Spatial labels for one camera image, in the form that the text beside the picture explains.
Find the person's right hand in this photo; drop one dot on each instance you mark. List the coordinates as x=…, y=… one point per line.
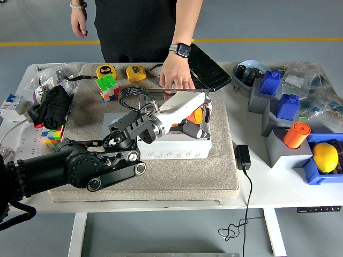
x=79, y=21

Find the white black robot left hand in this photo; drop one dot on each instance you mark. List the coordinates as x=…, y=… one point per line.
x=185, y=103

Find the person's left hand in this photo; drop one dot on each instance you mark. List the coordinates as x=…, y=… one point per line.
x=175, y=72

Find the orange cylinder battery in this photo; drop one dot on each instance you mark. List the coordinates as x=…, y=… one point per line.
x=296, y=136
x=197, y=116

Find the white junction box clear lid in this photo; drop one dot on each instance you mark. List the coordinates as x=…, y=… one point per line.
x=174, y=152

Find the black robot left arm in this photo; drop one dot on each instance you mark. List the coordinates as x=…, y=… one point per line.
x=53, y=171

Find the person's left forearm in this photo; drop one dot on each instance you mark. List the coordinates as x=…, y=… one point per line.
x=187, y=24

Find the black smartwatch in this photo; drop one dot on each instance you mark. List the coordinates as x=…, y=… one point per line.
x=183, y=50

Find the square yellow tape measure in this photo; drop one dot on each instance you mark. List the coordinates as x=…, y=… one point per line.
x=136, y=73

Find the small plug with prongs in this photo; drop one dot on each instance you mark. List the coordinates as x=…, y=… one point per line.
x=235, y=88

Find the person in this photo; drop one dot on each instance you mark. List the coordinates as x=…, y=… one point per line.
x=134, y=26

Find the round yellow tape measure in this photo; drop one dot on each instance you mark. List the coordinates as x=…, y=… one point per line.
x=105, y=71

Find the clear plastic bags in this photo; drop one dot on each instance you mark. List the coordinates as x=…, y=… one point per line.
x=53, y=72

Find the black cylinder part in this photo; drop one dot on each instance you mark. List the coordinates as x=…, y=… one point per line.
x=240, y=71

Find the large colourful puzzle cube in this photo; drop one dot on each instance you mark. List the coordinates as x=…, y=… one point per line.
x=107, y=83

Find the black coil part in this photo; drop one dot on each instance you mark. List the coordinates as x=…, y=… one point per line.
x=252, y=77

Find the grey block holder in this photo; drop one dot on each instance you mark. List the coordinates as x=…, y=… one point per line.
x=286, y=158
x=257, y=103
x=269, y=123

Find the grey block with round hole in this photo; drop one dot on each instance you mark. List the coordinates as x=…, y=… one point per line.
x=110, y=119

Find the black power adapter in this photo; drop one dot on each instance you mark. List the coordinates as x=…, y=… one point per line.
x=242, y=156

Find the grey-brown mat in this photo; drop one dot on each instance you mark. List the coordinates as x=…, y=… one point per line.
x=174, y=182

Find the light blue bowl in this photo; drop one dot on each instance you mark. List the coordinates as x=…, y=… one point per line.
x=256, y=63

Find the purple white parts packet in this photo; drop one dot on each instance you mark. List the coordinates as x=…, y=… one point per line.
x=40, y=92

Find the blue plastic block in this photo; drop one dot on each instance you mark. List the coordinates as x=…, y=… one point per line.
x=270, y=84
x=288, y=108

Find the black rolled cloth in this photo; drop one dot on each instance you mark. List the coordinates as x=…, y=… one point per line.
x=53, y=107

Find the white blue circuit breaker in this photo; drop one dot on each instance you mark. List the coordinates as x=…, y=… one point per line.
x=13, y=103

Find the clear bag of small parts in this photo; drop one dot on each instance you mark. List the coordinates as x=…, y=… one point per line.
x=324, y=107
x=300, y=76

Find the small colourful puzzle cube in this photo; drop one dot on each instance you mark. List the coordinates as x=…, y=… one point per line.
x=52, y=136

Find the white power strip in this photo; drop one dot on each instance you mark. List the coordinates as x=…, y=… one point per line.
x=26, y=136

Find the blue plastic bin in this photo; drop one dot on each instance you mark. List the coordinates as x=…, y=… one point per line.
x=312, y=174

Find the yellow lemon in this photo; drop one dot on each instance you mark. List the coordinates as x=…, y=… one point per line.
x=325, y=158

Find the white table leg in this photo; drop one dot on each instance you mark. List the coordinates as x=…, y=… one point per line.
x=274, y=233
x=77, y=235

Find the black table control panel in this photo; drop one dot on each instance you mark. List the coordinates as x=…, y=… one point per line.
x=319, y=209

